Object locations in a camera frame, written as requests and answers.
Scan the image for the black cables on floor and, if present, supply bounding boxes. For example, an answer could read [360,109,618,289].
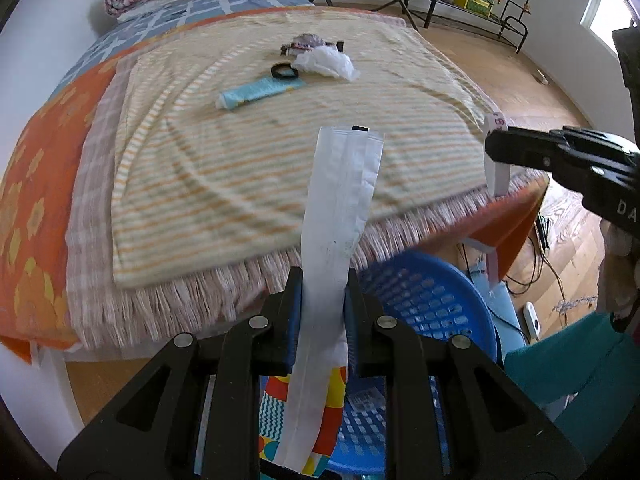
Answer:
[459,211,582,340]

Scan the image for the blue plastic laundry basket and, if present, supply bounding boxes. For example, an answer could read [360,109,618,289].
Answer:
[329,252,498,478]

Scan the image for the long colourful snack wrapper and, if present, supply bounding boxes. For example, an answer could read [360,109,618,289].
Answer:
[258,127,384,479]

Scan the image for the orange floral bedsheet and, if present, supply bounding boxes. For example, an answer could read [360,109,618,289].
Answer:
[0,4,551,363]

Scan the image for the striped yellow towel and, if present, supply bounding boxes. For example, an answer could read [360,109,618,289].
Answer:
[111,8,495,288]

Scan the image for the black clothes rack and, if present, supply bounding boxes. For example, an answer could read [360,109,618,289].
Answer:
[429,0,544,54]

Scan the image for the pink fringed plaid blanket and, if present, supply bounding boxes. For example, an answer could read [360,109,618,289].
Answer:
[65,6,549,351]

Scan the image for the black hair tie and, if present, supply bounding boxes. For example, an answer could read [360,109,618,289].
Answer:
[270,62,301,82]

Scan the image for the window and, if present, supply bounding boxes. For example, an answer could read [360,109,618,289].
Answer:
[580,0,634,54]

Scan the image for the blue checkered bedsheet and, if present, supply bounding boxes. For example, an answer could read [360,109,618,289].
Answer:
[50,0,312,99]

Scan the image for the light blue tube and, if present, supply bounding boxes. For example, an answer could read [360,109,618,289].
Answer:
[216,77,305,110]

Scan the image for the white power adapter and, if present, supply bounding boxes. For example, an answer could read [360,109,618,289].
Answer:
[523,301,541,340]

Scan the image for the teal clothing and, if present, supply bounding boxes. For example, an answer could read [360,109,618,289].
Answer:
[504,312,639,463]

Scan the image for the white tissue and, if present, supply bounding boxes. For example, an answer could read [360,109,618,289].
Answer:
[292,46,360,81]

